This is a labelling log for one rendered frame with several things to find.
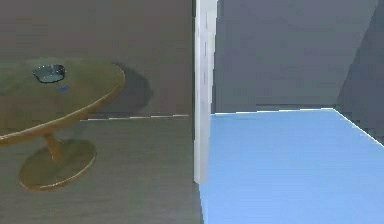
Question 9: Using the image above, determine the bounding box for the round brown wooden table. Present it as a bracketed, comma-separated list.
[0, 58, 127, 192]

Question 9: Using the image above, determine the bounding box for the dark glass bowl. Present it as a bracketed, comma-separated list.
[32, 63, 67, 84]

